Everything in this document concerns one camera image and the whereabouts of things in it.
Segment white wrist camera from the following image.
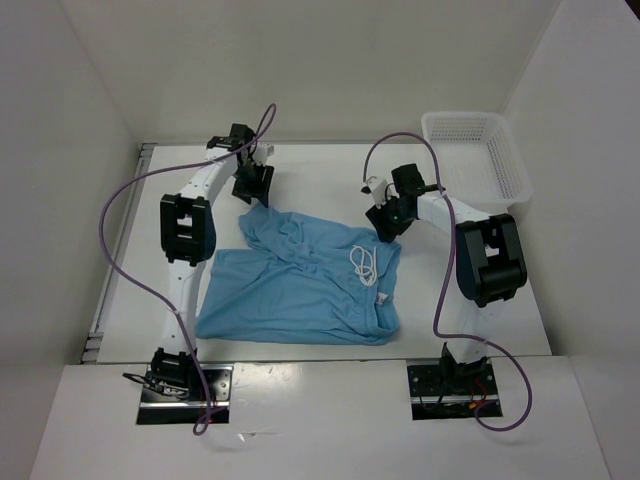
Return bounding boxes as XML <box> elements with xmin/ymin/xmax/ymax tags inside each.
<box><xmin>251</xmin><ymin>143</ymin><xmax>275</xmax><ymax>166</ymax></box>
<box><xmin>361</xmin><ymin>176</ymin><xmax>389</xmax><ymax>209</ymax></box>

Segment aluminium table edge rail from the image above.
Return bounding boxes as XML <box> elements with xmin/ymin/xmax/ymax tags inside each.
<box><xmin>79</xmin><ymin>143</ymin><xmax>156</xmax><ymax>365</ymax></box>

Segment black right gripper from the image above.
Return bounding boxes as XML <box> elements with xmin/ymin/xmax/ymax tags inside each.
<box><xmin>366</xmin><ymin>191</ymin><xmax>415</xmax><ymax>243</ymax></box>

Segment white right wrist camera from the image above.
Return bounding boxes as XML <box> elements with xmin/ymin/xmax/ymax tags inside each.
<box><xmin>361</xmin><ymin>176</ymin><xmax>389</xmax><ymax>209</ymax></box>

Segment light blue mesh shorts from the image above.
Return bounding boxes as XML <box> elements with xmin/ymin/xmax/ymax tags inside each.
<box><xmin>195</xmin><ymin>206</ymin><xmax>401</xmax><ymax>346</ymax></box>

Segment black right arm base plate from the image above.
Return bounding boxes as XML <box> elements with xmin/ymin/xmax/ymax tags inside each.
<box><xmin>406</xmin><ymin>359</ymin><xmax>503</xmax><ymax>421</ymax></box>

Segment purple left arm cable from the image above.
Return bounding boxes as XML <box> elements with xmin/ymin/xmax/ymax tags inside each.
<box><xmin>97</xmin><ymin>103</ymin><xmax>278</xmax><ymax>436</ymax></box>

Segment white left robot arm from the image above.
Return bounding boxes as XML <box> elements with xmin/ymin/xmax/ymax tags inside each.
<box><xmin>151</xmin><ymin>123</ymin><xmax>274</xmax><ymax>400</ymax></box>

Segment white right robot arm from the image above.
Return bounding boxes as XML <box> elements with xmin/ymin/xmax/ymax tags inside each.
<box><xmin>362</xmin><ymin>164</ymin><xmax>527</xmax><ymax>393</ymax></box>

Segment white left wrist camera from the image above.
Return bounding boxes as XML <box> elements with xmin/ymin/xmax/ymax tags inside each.
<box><xmin>251</xmin><ymin>143</ymin><xmax>275</xmax><ymax>166</ymax></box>

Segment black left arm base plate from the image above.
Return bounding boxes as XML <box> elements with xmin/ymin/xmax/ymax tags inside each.
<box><xmin>127</xmin><ymin>364</ymin><xmax>234</xmax><ymax>426</ymax></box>

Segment white perforated plastic basket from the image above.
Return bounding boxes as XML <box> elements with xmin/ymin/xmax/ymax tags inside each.
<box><xmin>421</xmin><ymin>111</ymin><xmax>533</xmax><ymax>209</ymax></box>

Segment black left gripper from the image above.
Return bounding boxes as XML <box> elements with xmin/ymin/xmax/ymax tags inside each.
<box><xmin>232</xmin><ymin>160</ymin><xmax>275</xmax><ymax>207</ymax></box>

